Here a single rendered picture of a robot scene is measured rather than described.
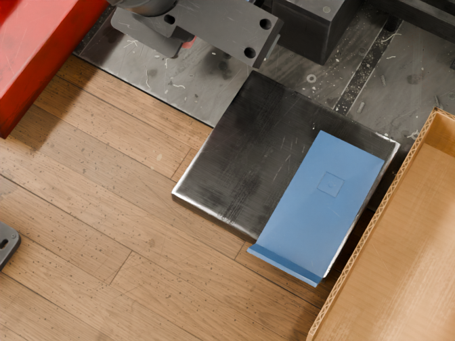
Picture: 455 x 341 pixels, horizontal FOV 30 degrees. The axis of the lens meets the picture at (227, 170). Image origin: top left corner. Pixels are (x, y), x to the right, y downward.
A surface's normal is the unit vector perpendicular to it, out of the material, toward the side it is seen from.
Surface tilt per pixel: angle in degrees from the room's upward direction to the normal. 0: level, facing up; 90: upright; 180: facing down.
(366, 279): 0
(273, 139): 0
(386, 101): 0
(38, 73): 90
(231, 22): 30
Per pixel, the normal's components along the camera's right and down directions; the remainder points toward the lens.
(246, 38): -0.20, 0.07
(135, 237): -0.01, -0.40
